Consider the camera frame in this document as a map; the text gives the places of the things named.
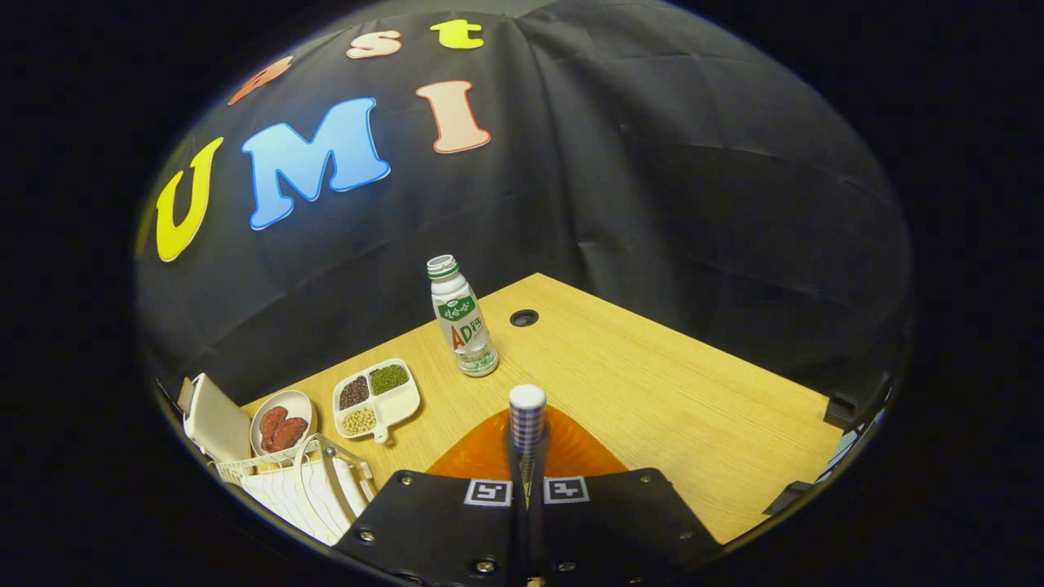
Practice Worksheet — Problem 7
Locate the white divided dish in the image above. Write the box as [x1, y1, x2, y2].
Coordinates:
[332, 358, 422, 444]

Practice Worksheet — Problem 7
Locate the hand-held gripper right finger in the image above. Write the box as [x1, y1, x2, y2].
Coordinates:
[534, 405, 723, 587]

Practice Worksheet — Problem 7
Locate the white drain tray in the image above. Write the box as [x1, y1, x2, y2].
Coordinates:
[241, 461, 368, 545]

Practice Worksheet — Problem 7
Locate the black table clamp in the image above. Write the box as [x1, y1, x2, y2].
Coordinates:
[763, 481, 816, 516]
[824, 371, 891, 430]

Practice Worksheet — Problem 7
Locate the white toaster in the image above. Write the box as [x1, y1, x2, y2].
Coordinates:
[178, 373, 254, 466]

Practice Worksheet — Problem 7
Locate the round plate with meat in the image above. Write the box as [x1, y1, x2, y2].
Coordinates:
[249, 390, 317, 459]

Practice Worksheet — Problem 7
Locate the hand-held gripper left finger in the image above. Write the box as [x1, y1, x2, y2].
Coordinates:
[330, 405, 523, 587]

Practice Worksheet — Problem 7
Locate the white wire dish rack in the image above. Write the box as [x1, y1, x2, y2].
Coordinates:
[210, 434, 378, 547]

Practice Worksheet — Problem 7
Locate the spoon with checked handle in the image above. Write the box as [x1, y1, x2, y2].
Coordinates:
[508, 384, 548, 510]

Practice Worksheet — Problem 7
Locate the white drink bottle green label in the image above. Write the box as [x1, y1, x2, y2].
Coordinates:
[426, 254, 500, 377]

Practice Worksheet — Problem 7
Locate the pile of green beans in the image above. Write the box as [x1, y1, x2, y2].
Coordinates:
[369, 364, 409, 397]

